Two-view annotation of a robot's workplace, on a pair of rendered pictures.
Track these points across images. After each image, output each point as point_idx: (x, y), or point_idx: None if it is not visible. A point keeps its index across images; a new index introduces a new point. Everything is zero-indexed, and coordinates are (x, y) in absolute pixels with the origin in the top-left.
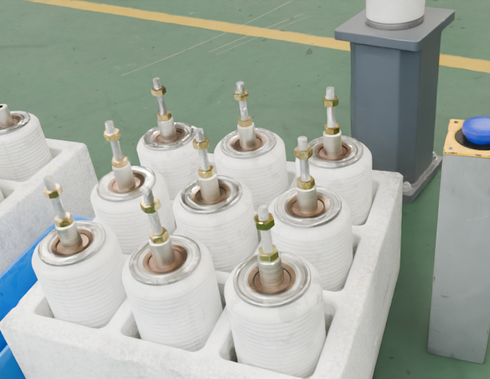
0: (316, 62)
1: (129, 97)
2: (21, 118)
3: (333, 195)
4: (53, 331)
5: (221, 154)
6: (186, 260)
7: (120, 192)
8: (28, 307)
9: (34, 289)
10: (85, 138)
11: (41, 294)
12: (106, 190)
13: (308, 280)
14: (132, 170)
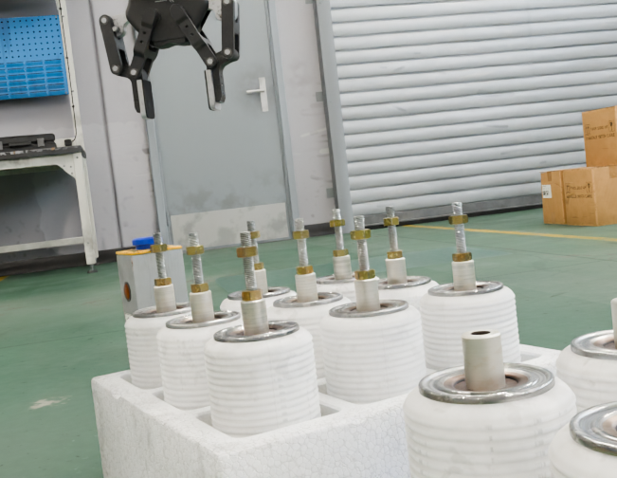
0: None
1: None
2: (443, 380)
3: (233, 294)
4: (523, 346)
5: (242, 319)
6: (384, 281)
7: (384, 303)
8: (544, 357)
9: (534, 364)
10: None
11: (526, 361)
12: (396, 303)
13: (327, 275)
14: (348, 312)
